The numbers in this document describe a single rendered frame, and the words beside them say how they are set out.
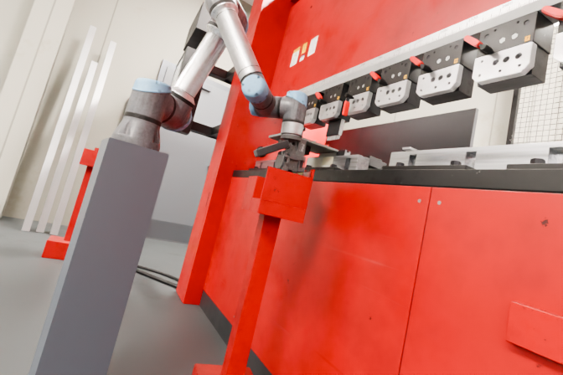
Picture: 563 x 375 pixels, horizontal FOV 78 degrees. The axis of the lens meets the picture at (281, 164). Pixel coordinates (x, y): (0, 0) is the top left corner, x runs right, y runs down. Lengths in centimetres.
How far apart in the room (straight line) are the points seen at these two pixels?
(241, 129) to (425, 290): 170
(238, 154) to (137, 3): 298
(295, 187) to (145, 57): 377
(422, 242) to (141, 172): 82
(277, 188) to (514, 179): 62
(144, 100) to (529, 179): 103
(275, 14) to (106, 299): 209
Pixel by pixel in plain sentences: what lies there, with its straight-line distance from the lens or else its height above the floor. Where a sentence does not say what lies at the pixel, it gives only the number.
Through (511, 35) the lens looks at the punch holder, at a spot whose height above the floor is 127.
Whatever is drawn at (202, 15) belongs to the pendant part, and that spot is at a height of 185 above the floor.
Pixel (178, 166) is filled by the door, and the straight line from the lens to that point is 458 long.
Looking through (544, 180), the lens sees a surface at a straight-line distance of 82.
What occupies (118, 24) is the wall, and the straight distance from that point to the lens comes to 474.
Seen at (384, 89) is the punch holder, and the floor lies 121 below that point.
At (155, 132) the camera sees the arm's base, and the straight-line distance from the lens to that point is 119.
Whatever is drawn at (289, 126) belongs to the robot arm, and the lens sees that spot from 114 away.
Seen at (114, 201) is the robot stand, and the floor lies 60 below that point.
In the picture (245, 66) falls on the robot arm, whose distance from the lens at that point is 111.
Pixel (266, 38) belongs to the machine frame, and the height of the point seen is 182.
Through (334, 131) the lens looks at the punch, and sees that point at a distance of 162.
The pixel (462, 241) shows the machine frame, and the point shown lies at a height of 71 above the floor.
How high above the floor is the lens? 68
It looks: 8 degrees up
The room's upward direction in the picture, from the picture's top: 13 degrees clockwise
